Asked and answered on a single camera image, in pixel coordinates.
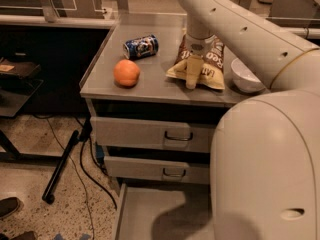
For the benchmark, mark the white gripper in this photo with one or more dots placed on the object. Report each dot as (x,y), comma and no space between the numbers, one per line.
(196,46)

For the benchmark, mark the dark side table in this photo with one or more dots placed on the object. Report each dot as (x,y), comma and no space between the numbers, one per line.
(17,85)

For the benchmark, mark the middle grey drawer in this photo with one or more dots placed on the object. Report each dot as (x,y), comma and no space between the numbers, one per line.
(157,170)

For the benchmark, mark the dark shoe upper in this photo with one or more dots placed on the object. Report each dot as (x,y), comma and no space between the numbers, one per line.
(8,206)

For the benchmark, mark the black metal stand leg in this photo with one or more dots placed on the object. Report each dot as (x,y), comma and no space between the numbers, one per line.
(48,195)

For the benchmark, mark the brown sea salt chip bag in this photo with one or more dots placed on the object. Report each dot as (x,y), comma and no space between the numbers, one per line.
(212,70)

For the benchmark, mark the top grey drawer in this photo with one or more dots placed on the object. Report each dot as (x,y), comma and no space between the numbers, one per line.
(150,134)

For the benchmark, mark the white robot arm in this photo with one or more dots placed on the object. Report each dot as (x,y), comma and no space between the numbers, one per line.
(265,153)

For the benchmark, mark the blue soda can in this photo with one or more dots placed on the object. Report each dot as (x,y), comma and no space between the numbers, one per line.
(141,47)

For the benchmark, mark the orange fruit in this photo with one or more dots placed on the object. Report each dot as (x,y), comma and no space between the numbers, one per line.
(126,73)

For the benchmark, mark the grey metal drawer cabinet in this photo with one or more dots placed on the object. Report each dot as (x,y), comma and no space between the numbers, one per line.
(155,96)

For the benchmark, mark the white ceramic bowl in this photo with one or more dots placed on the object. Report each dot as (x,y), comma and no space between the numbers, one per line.
(244,79)

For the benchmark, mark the bottom open grey drawer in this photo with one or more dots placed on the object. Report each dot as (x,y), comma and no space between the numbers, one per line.
(163,212)

